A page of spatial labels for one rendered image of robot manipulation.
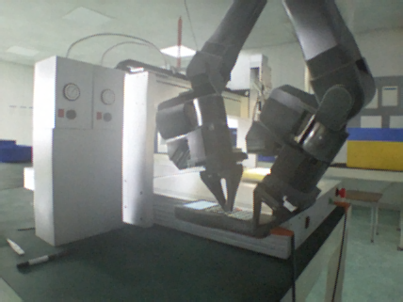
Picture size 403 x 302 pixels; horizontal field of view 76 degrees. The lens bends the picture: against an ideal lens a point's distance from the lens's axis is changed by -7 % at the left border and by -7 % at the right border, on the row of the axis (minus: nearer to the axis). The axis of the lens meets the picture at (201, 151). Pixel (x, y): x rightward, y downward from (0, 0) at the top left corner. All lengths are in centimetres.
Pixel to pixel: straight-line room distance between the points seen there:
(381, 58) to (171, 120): 475
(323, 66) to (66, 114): 59
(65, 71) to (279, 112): 53
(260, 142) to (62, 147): 49
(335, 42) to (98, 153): 64
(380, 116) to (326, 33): 459
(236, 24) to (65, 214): 60
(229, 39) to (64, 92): 42
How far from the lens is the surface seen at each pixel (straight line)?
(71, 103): 76
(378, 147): 328
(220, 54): 53
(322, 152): 41
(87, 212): 81
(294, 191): 41
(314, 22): 39
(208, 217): 50
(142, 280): 59
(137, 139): 87
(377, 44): 518
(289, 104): 42
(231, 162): 46
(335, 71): 37
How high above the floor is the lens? 103
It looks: 3 degrees down
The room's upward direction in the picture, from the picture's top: 1 degrees clockwise
